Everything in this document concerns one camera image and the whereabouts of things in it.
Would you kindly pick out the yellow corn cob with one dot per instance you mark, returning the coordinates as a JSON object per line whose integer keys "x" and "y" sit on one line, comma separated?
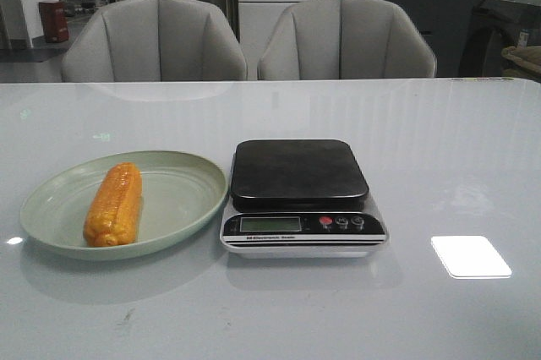
{"x": 113, "y": 216}

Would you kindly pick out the black silver kitchen scale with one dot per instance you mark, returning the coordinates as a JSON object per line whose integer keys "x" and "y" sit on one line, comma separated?
{"x": 299, "y": 198}

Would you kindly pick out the grey armchair on right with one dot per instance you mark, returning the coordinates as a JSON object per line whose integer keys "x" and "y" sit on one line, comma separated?
{"x": 346, "y": 39}

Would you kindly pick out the grey armchair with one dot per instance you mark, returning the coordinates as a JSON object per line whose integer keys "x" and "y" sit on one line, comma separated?
{"x": 346, "y": 39}
{"x": 155, "y": 41}

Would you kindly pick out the pale green plate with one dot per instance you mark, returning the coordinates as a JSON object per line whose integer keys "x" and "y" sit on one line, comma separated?
{"x": 181, "y": 193}

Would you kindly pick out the grey armchair on left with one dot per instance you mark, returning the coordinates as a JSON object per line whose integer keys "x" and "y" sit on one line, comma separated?
{"x": 155, "y": 41}

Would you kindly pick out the red trash bin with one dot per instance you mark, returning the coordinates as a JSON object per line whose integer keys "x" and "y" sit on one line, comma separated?
{"x": 54, "y": 23}

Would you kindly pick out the dark appliance at right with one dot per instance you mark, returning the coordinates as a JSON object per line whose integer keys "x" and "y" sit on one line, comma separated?
{"x": 495, "y": 25}

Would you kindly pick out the beige cushion at right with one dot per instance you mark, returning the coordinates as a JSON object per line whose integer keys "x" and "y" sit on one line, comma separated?
{"x": 522, "y": 62}

